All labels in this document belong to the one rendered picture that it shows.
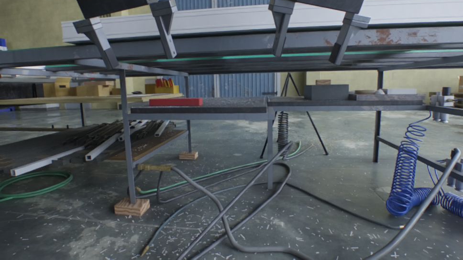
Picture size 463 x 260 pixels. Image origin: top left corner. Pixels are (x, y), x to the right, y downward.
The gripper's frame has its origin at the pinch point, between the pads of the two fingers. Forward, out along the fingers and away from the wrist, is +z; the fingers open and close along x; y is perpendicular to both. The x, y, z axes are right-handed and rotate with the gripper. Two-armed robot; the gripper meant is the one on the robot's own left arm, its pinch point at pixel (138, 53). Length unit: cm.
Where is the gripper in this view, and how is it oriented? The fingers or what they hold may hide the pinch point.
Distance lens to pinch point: 51.2
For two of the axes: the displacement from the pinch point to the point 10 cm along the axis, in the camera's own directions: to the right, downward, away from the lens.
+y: 0.8, -5.2, 8.5
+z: 1.8, 8.5, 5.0
